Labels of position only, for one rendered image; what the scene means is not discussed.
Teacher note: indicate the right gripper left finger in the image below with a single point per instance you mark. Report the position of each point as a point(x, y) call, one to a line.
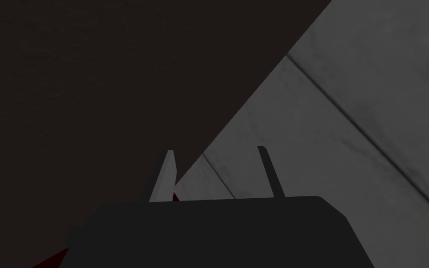
point(164, 179)

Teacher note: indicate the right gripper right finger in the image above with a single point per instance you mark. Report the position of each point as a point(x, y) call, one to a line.
point(271, 175)

